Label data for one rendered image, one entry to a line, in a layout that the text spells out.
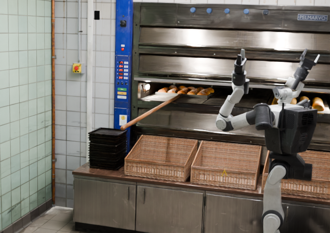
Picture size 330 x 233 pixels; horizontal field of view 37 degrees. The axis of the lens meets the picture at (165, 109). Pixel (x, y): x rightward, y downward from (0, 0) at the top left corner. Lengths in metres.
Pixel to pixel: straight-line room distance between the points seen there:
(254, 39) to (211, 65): 0.44
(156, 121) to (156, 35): 0.81
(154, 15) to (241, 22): 0.81
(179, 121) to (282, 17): 1.32
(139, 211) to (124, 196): 0.18
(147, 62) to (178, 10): 0.57
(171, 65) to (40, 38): 1.26
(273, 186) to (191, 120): 1.50
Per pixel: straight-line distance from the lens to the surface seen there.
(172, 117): 4.72
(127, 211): 4.48
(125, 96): 4.78
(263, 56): 4.51
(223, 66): 4.56
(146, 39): 4.70
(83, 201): 4.61
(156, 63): 4.69
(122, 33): 4.75
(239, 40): 4.52
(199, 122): 4.66
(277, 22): 4.51
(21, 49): 4.60
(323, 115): 4.56
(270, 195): 3.48
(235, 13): 4.55
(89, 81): 4.92
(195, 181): 4.27
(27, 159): 4.83
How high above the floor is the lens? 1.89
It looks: 9 degrees down
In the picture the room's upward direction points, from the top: 2 degrees clockwise
